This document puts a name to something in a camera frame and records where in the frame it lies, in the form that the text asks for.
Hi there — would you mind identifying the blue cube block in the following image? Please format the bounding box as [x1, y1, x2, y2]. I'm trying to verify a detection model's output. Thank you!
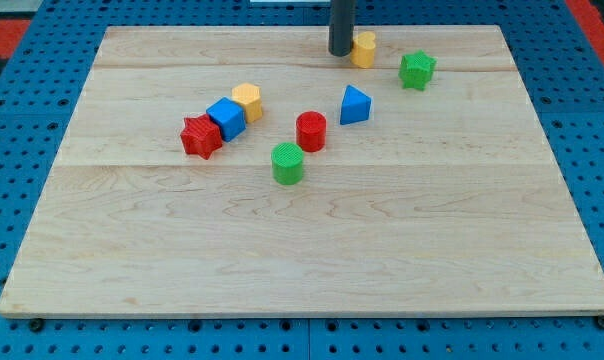
[206, 97, 246, 142]

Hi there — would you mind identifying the red star block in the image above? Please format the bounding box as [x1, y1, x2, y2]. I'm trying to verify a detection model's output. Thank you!
[180, 114, 222, 160]

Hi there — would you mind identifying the yellow heart block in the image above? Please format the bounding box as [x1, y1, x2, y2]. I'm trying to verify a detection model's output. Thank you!
[350, 31, 376, 69]

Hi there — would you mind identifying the green cylinder block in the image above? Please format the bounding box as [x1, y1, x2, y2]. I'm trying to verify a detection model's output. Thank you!
[271, 142, 304, 185]

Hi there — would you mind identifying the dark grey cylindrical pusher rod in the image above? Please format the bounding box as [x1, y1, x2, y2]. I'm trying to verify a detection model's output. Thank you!
[328, 0, 356, 57]

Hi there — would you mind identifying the light wooden board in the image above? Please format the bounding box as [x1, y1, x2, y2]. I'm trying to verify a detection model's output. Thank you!
[0, 25, 604, 319]

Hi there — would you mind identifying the yellow hexagon block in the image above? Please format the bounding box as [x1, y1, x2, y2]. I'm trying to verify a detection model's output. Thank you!
[231, 83, 263, 123]

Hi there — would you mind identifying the green star block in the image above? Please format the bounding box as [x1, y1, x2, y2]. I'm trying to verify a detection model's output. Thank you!
[398, 50, 437, 91]

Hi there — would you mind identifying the blue triangle block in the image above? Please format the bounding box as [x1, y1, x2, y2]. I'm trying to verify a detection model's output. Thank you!
[339, 85, 372, 125]

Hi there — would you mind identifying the red cylinder block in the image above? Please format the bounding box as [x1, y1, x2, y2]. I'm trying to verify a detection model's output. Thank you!
[296, 111, 327, 152]

